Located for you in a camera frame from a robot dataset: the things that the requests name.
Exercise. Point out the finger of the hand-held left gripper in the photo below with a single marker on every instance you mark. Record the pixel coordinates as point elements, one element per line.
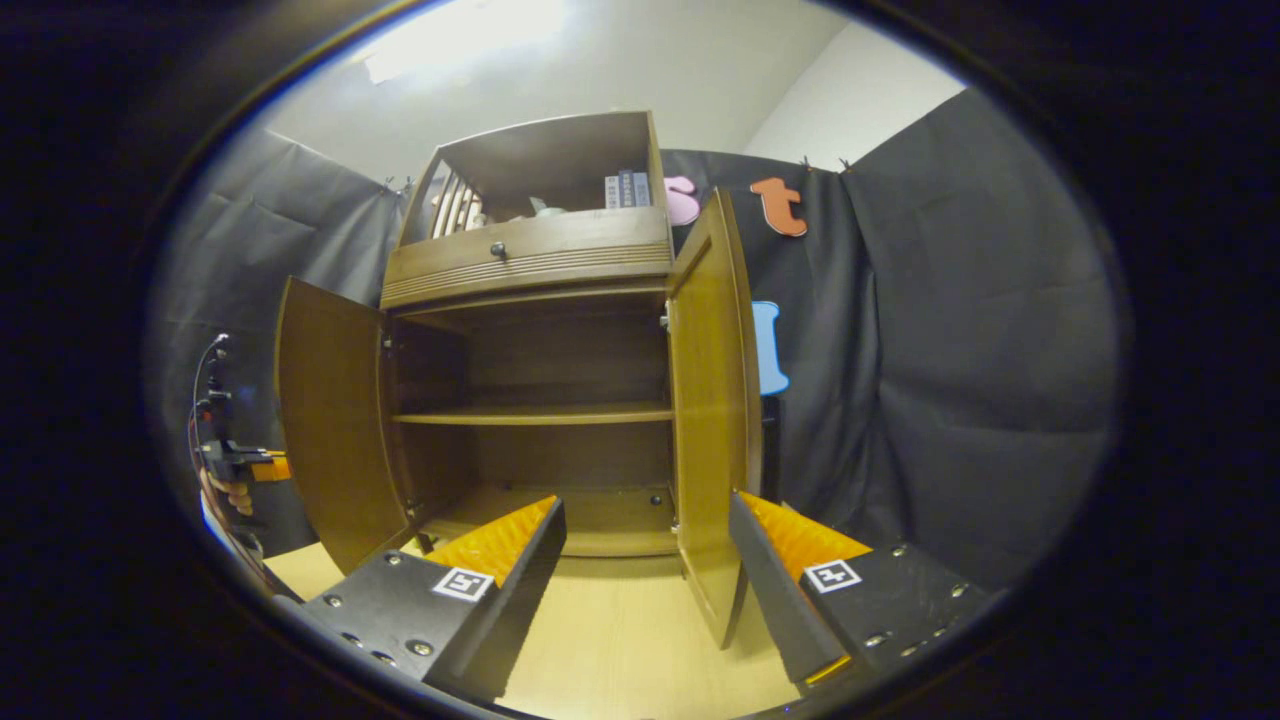
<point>272,467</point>

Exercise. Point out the wooden shoe cabinet door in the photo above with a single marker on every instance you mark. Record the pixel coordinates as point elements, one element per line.
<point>712,420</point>
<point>335,420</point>

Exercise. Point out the black backdrop cloth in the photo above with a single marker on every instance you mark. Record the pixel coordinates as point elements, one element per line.
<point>950,350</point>

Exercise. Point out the small pale figurine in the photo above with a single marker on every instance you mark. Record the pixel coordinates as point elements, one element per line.
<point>546,207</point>

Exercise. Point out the blue grey book set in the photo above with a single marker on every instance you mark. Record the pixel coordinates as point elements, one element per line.
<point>627,189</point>

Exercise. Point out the wooden cabinet shelf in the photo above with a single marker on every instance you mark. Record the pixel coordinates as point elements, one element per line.
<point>530,414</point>

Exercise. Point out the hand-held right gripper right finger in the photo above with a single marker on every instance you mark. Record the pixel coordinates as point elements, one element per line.
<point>775,610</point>

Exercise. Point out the wooden cabinet drawer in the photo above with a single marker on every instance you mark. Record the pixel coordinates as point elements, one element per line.
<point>530,255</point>

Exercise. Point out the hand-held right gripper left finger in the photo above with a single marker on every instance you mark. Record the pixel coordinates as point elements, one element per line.
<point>520,590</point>

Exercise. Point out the wooden double-door shoe cabinet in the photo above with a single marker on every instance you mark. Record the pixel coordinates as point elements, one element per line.
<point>540,350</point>

